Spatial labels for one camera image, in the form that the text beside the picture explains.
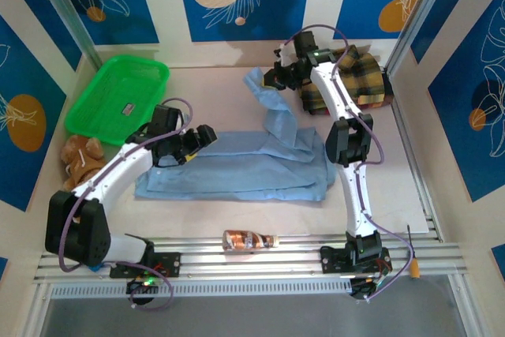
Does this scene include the light blue long sleeve shirt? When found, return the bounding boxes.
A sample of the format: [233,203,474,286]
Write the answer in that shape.
[133,66,339,204]

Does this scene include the green plastic basket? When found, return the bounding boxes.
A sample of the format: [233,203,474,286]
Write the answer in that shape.
[64,55,170,147]

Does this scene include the yellow plaid folded shirt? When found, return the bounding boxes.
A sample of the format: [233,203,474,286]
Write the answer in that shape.
[295,44,390,115]

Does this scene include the brown teddy bear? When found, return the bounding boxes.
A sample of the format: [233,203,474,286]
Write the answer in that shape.
[61,135,107,192]

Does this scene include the brown plastic bottle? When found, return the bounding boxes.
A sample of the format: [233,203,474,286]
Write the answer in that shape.
[223,229,281,252]

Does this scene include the black controller board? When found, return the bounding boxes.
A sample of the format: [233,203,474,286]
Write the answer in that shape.
[125,276,159,295]
[349,276,386,301]

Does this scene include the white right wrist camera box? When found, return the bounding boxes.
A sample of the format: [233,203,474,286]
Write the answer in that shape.
[274,43,295,66]

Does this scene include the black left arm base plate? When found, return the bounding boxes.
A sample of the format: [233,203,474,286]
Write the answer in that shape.
[109,252,181,279]

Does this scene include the aluminium corner post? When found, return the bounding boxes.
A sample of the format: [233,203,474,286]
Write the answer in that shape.
[384,0,461,77]
[29,0,103,72]

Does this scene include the aluminium side rail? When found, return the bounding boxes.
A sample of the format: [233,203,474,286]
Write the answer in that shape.
[388,76,445,242]

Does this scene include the aluminium rail bed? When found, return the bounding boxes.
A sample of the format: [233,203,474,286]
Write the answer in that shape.
[33,234,462,283]

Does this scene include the white slotted cable duct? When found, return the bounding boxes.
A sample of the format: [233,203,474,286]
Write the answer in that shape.
[50,279,354,299]

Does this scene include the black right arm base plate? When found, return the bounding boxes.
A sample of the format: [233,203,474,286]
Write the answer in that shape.
[320,245,394,275]

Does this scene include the orange handle screwdriver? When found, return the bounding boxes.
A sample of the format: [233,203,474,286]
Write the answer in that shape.
[406,225,421,279]

